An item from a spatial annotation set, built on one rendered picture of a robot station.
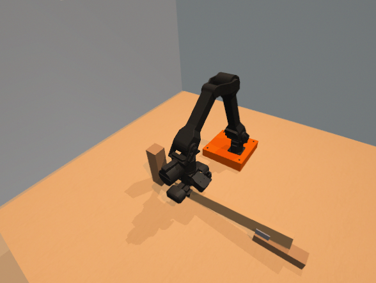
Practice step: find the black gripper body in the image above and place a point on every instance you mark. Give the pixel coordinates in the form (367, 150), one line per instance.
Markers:
(178, 194)

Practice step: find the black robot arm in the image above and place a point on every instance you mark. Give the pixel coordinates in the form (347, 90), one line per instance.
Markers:
(188, 138)

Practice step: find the long wooden rail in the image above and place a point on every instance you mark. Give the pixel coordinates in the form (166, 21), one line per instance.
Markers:
(246, 219)

